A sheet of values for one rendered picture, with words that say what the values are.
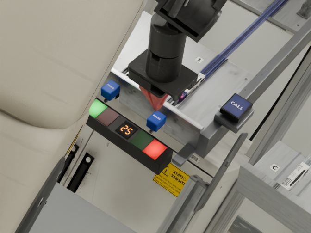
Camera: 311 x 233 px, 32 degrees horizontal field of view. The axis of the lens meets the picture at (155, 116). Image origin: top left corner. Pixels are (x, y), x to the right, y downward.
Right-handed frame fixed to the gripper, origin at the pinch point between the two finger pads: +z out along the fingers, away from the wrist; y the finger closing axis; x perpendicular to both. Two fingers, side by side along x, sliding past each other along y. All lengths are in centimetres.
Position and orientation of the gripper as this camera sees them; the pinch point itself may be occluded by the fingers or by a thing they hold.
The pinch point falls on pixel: (158, 105)
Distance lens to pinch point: 97.3
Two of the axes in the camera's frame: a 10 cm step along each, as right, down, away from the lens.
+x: -6.2, 5.8, -5.3
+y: -7.8, -5.2, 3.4
